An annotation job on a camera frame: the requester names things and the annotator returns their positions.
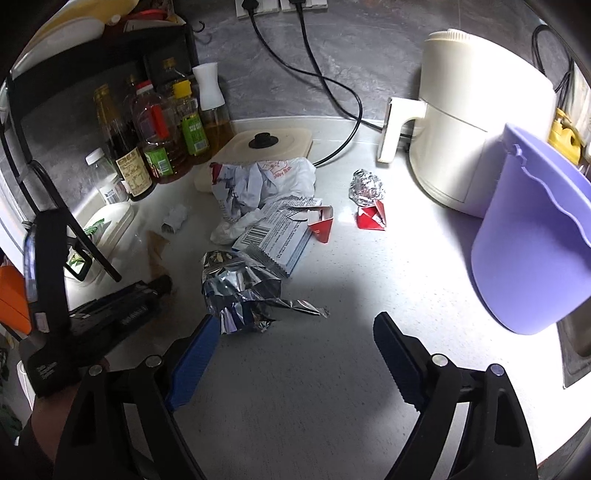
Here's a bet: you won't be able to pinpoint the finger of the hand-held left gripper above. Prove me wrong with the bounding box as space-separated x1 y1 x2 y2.
111 274 175 306

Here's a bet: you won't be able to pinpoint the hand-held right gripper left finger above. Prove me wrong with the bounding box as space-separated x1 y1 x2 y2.
53 315 222 480

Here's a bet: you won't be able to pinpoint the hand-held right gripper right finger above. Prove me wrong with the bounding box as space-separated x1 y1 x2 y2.
373 312 540 480

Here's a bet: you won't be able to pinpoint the silver foil wrapper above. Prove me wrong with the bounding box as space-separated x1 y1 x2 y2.
201 249 331 335

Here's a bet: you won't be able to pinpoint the blue white snack wrapper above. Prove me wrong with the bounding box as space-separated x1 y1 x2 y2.
231 196 324 280

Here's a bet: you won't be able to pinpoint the white plastic bag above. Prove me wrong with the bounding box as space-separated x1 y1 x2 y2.
210 157 318 245

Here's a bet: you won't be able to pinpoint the purple plastic bucket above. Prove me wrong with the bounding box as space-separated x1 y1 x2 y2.
470 122 591 335

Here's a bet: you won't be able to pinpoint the foil ball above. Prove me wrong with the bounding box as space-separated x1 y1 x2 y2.
348 168 387 206

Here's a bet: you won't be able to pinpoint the person's left forearm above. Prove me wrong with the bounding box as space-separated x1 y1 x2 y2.
18 383 88 480

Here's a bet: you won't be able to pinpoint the brown paper scrap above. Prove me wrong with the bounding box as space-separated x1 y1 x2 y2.
147 231 169 278

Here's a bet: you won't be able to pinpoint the orange object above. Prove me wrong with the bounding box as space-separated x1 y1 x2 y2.
0 265 33 333

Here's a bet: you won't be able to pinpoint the small white paper scrap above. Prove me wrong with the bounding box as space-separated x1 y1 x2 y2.
161 204 191 234

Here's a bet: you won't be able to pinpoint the white dish with green print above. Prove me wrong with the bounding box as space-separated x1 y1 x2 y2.
69 203 134 278

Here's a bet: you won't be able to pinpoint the small clear bottle white cap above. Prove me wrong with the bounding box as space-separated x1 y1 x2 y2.
84 148 130 206

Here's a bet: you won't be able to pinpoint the dark sauce bottle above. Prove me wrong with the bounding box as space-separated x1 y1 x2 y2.
93 83 155 202

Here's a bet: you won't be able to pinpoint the stainless steel sink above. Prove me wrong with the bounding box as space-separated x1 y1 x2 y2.
556 305 591 388

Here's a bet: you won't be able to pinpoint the cream lid with black knob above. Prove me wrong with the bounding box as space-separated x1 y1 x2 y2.
194 128 314 192

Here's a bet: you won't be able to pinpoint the white cap oil dispenser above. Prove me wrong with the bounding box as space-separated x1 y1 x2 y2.
191 62 234 153

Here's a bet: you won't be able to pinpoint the black metal rack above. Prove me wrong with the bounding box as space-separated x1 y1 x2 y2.
0 23 201 282

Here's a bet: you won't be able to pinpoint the white air fryer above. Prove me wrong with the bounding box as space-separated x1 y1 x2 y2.
378 28 557 217

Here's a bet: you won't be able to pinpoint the white plate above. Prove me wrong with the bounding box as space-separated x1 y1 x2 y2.
10 18 105 79

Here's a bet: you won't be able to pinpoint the yellow dish soap bottle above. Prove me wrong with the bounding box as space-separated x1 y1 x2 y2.
549 108 583 164

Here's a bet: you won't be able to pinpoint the yellow plate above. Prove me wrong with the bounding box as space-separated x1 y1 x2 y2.
28 0 139 42

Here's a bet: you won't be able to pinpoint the hanging plastic bag packs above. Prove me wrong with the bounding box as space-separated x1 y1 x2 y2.
566 60 591 162

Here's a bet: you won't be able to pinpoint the large oil bottle red handle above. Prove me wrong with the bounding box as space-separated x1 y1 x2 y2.
124 76 195 184

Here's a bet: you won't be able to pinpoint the black power cable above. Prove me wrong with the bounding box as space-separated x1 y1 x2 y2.
291 0 391 130
242 0 363 166

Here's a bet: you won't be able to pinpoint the white wall socket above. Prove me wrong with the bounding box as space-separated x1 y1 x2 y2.
235 0 280 18
281 0 329 12

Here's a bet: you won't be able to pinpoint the black hanging cable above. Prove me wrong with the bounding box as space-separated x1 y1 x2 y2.
531 23 578 95

